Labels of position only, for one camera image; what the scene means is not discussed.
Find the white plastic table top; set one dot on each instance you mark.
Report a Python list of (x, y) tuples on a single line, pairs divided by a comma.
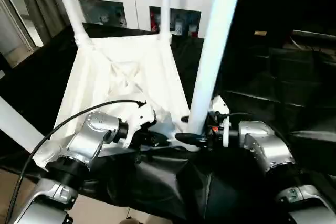
[(126, 61)]

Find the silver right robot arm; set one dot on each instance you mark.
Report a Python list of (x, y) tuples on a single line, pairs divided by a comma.
[(268, 148)]

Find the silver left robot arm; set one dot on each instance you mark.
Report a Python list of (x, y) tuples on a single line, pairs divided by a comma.
[(84, 142)]

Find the dark rounded robot body part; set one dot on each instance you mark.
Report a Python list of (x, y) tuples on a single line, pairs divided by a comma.
[(129, 221)]

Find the black plastic mat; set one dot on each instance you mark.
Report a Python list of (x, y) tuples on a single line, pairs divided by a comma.
[(294, 87)]

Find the red bottle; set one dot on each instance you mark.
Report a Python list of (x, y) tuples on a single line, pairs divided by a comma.
[(155, 22)]

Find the grey curtain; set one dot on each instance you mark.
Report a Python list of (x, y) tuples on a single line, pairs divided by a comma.
[(39, 3)]

